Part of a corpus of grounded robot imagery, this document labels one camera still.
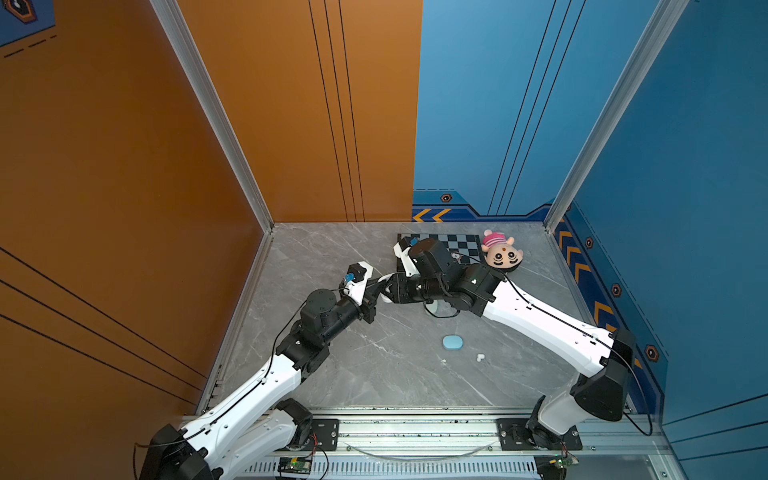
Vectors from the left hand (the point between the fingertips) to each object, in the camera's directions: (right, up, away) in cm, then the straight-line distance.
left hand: (383, 278), depth 72 cm
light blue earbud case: (+20, -20, +15) cm, 32 cm away
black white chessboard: (+29, +8, +36) cm, 47 cm away
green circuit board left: (-21, -46, 0) cm, 50 cm away
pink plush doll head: (+39, +7, +30) cm, 50 cm away
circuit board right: (+42, -43, -2) cm, 60 cm away
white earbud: (+28, -24, +14) cm, 39 cm away
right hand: (-1, -3, -2) cm, 3 cm away
